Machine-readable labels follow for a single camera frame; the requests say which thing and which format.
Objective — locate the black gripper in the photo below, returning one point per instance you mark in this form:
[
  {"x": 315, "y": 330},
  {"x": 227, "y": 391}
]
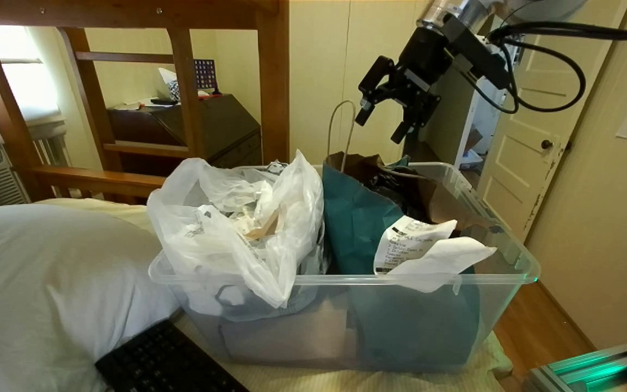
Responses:
[{"x": 426, "y": 68}]

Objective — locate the wooden bunk bed frame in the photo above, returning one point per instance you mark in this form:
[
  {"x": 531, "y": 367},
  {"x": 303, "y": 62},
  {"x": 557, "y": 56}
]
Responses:
[{"x": 273, "y": 80}]

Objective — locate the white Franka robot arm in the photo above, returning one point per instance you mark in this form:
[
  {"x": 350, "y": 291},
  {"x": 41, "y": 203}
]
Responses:
[{"x": 516, "y": 9}]

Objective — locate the white kettle instruction manual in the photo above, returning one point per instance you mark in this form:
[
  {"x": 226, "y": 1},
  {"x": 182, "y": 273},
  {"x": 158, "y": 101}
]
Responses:
[{"x": 446, "y": 261}]

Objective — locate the white panelled door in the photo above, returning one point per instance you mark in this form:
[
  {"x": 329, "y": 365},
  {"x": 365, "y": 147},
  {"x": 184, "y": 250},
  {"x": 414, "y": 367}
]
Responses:
[{"x": 538, "y": 145}]

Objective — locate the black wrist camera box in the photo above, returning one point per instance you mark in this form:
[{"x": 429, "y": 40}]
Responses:
[{"x": 473, "y": 47}]

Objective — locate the clear plastic storage bin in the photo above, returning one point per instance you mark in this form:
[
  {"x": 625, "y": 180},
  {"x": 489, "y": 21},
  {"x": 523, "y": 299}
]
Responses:
[{"x": 342, "y": 319}]

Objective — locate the white crumpled plastic bag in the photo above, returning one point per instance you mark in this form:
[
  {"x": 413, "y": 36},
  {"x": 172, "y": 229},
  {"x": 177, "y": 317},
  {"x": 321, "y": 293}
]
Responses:
[{"x": 240, "y": 219}]

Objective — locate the black plastic bag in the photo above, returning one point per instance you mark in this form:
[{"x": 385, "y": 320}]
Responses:
[{"x": 409, "y": 187}]

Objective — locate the grilled air conditioner unit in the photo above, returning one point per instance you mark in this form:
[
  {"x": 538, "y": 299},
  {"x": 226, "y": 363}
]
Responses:
[{"x": 2, "y": 166}]

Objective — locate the black keyboard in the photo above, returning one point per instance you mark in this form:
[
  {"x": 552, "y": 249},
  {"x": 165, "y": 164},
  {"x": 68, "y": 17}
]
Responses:
[{"x": 163, "y": 363}]

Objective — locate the white pillow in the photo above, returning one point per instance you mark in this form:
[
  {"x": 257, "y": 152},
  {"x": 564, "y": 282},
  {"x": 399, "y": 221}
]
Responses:
[{"x": 45, "y": 291}]

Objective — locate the dark wooden dresser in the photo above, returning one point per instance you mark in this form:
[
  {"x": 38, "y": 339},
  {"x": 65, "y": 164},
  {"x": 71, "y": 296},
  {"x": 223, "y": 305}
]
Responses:
[{"x": 219, "y": 132}]

